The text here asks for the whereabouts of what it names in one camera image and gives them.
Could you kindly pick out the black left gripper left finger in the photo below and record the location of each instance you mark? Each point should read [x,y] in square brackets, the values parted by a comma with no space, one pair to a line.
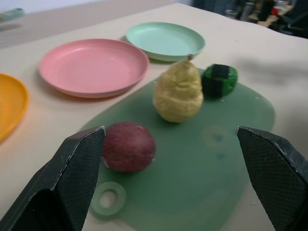
[65,183]

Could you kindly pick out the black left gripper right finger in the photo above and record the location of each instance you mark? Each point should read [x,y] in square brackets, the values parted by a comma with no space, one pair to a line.
[276,178]

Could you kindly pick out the yellow plate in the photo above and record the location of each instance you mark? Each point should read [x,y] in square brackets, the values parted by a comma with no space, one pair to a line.
[9,103]

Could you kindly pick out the pink plate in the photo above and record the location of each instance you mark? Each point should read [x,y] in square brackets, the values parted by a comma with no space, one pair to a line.
[92,67]

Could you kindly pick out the green plate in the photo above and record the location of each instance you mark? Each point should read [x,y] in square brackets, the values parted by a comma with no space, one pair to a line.
[166,39]

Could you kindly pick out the red apple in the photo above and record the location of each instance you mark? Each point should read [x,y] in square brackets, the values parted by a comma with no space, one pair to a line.
[130,148]

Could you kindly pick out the green cutting board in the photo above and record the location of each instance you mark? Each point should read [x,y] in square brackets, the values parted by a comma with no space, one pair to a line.
[192,173]

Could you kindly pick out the yellow pear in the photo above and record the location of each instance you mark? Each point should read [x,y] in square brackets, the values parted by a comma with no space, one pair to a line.
[178,93]

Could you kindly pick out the pale green object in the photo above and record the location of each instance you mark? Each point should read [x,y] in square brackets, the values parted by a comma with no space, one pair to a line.
[12,13]

